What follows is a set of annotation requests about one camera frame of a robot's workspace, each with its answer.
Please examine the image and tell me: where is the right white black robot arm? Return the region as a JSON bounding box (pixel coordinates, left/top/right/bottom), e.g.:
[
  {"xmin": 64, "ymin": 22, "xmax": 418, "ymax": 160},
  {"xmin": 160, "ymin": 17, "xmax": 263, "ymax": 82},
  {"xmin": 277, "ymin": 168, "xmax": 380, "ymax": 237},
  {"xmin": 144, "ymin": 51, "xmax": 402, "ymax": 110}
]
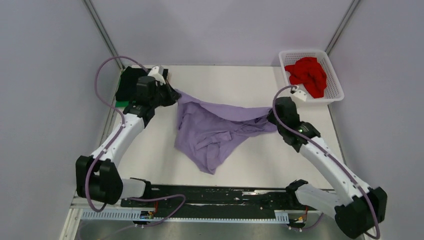
[{"xmin": 267, "ymin": 97, "xmax": 388, "ymax": 239}]

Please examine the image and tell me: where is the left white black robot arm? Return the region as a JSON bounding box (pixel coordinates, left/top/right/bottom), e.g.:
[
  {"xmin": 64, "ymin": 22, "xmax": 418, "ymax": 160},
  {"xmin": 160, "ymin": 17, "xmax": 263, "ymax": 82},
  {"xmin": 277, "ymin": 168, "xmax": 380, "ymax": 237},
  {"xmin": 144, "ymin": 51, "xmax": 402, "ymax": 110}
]
[{"xmin": 75, "ymin": 74, "xmax": 181, "ymax": 207}]

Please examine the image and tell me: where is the red t shirt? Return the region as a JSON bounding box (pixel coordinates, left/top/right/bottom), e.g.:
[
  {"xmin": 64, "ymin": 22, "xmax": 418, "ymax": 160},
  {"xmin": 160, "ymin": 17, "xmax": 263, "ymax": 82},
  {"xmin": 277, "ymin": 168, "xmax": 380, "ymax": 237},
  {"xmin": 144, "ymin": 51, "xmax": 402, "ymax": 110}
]
[{"xmin": 284, "ymin": 57, "xmax": 327, "ymax": 99}]

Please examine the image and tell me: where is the folded green t shirt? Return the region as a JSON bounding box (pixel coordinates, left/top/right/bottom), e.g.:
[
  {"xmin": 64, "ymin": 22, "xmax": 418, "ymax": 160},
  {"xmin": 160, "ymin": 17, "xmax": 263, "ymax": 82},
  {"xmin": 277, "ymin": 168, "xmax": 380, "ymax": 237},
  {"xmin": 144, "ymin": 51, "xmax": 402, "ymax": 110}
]
[{"xmin": 115, "ymin": 101, "xmax": 129, "ymax": 108}]

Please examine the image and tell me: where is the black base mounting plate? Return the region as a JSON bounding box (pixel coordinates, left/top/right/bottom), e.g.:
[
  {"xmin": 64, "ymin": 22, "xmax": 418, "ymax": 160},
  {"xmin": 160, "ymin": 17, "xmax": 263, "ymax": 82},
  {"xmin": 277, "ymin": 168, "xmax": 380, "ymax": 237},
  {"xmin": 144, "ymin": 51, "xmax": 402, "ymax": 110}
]
[{"xmin": 120, "ymin": 184, "xmax": 308, "ymax": 220}]

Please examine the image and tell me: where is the folded black t shirt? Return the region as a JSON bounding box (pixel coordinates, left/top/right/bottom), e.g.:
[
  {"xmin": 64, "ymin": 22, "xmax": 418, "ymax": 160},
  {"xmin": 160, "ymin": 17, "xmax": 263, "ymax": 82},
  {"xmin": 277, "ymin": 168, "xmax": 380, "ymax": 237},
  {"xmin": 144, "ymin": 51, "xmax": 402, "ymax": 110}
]
[{"xmin": 115, "ymin": 66, "xmax": 168, "ymax": 103}]

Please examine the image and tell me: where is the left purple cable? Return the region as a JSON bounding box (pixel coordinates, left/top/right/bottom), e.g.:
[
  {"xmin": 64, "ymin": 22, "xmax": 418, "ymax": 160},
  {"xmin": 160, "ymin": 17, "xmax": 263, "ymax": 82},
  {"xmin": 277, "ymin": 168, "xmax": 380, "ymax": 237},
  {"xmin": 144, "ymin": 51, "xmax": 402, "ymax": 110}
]
[{"xmin": 84, "ymin": 55, "xmax": 187, "ymax": 229}]

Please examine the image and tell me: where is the purple t shirt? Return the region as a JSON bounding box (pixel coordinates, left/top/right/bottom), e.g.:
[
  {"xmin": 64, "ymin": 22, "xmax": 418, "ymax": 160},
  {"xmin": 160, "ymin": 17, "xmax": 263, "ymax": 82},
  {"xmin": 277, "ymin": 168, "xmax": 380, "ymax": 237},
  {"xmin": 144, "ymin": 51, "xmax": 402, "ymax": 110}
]
[{"xmin": 174, "ymin": 90, "xmax": 277, "ymax": 175}]

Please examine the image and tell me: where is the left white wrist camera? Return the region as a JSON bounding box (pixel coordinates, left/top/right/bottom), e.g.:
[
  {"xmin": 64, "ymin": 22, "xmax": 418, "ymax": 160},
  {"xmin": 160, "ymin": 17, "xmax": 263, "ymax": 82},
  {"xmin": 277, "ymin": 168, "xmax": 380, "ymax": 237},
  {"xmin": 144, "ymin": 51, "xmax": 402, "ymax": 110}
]
[{"xmin": 148, "ymin": 65, "xmax": 166, "ymax": 85}]

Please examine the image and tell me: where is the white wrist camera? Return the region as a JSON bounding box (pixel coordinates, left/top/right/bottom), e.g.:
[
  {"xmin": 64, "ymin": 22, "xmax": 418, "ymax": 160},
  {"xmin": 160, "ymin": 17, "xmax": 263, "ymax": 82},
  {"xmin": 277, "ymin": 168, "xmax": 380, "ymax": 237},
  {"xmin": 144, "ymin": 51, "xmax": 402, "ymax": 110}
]
[
  {"xmin": 148, "ymin": 65, "xmax": 166, "ymax": 85},
  {"xmin": 290, "ymin": 85, "xmax": 307, "ymax": 102}
]

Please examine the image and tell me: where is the white plastic basket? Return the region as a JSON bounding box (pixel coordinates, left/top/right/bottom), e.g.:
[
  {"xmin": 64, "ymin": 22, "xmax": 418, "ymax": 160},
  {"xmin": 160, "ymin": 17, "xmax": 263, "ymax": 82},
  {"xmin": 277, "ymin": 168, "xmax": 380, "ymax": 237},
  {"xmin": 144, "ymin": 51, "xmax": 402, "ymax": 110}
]
[{"xmin": 278, "ymin": 49, "xmax": 345, "ymax": 106}]

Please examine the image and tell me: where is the aluminium frame rail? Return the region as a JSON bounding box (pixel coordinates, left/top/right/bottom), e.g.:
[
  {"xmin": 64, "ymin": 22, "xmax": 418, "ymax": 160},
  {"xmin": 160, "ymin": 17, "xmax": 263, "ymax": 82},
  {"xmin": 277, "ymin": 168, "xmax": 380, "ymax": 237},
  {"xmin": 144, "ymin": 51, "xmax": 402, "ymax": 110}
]
[{"xmin": 67, "ymin": 186, "xmax": 373, "ymax": 215}]

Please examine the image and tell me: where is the white slotted cable duct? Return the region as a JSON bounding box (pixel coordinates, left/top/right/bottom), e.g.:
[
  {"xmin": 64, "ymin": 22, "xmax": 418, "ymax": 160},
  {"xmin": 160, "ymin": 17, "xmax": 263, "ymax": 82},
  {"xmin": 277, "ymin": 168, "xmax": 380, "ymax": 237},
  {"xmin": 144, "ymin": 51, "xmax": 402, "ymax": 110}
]
[{"xmin": 80, "ymin": 209, "xmax": 290, "ymax": 224}]

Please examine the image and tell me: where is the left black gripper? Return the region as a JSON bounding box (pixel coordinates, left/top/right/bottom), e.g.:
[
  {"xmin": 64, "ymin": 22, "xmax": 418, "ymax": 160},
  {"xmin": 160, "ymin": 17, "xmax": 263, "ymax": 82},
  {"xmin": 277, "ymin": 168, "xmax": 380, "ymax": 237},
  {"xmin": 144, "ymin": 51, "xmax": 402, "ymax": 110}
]
[{"xmin": 150, "ymin": 79, "xmax": 182, "ymax": 109}]

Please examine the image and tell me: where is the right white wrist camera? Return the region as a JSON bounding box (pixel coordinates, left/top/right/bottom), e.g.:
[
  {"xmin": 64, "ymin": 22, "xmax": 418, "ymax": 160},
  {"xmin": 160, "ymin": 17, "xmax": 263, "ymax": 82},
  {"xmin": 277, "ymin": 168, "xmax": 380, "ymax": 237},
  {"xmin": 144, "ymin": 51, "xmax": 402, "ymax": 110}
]
[{"xmin": 290, "ymin": 85, "xmax": 307, "ymax": 102}]

